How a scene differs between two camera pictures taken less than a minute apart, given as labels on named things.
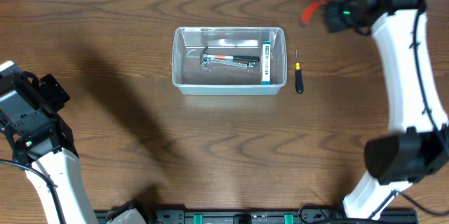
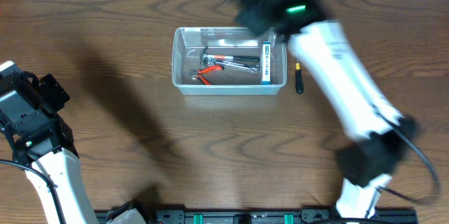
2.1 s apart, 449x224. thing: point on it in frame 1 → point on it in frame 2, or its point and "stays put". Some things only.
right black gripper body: [342, 14] → [270, 13]
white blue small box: [266, 73] stays put
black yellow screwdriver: [299, 79] stays put
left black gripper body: [50, 100] stays put
